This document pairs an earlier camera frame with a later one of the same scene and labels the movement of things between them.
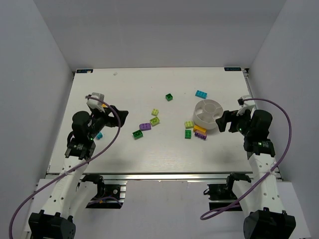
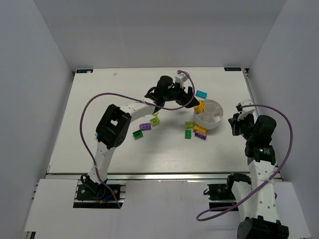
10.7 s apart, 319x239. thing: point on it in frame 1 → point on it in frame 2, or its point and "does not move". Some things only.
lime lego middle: x=154 y=121 does not move
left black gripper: x=111 y=116 → x=181 y=95
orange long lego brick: x=199 y=129 does not move
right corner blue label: x=232 y=68 does not move
